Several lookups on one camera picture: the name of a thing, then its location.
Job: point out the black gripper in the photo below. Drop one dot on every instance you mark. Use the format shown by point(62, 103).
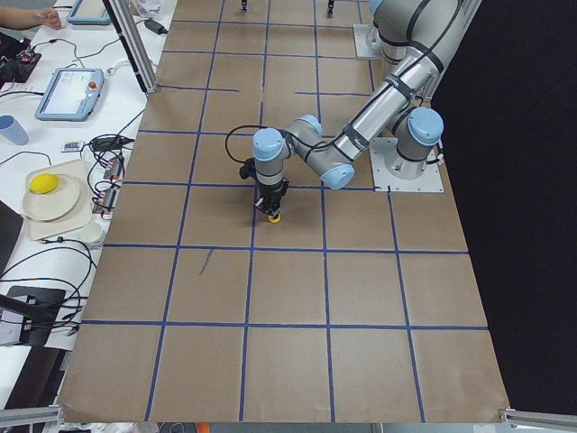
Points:
point(272, 193)

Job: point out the yellow push button switch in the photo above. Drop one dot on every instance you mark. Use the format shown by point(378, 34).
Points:
point(274, 219)

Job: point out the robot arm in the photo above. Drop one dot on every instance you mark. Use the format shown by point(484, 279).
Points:
point(420, 39)

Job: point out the black device on stand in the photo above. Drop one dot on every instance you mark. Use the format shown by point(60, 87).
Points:
point(28, 315)

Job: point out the person's hand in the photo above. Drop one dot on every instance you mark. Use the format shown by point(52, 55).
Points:
point(48, 17)

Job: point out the brown paper table cover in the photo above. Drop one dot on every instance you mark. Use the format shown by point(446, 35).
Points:
point(358, 306)

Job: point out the white paper cup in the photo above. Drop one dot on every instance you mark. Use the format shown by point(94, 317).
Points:
point(93, 235)

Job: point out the beige rectangular tray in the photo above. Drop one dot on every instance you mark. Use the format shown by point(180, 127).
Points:
point(79, 216)

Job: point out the black power adapter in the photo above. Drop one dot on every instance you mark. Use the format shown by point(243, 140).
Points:
point(155, 27)

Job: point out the small colourful card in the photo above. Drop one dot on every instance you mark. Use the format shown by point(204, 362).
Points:
point(72, 146)

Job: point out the beige round plate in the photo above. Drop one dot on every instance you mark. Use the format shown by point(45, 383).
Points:
point(56, 204)

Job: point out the near teach pendant tablet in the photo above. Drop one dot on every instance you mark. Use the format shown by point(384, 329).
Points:
point(71, 95)

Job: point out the teach pendant tablet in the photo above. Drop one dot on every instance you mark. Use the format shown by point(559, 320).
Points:
point(71, 95)
point(88, 12)

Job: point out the yellow lemon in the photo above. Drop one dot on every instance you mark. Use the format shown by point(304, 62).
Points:
point(44, 183)

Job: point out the far teach pendant tablet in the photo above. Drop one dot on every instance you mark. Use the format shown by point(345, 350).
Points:
point(88, 12)

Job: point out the light blue plastic cup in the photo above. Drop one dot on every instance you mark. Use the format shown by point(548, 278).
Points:
point(12, 130)

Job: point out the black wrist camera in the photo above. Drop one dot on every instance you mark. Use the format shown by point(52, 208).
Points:
point(248, 170)

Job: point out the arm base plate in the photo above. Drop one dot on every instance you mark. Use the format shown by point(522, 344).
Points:
point(392, 173)
point(368, 45)

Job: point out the aluminium frame post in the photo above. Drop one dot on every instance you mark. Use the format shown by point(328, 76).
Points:
point(126, 29)

